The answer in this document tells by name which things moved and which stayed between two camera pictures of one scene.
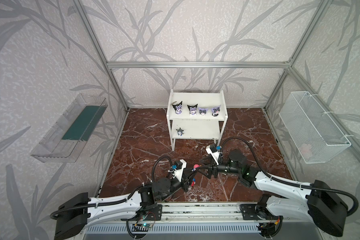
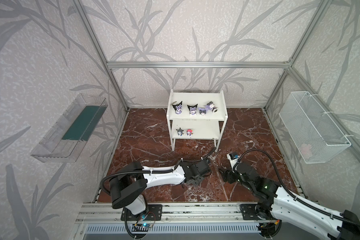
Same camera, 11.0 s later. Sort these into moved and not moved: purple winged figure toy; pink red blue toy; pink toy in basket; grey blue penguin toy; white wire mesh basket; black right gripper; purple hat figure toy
Moved: purple hat figure toy; black right gripper; pink red blue toy
Not moved: purple winged figure toy; pink toy in basket; grey blue penguin toy; white wire mesh basket
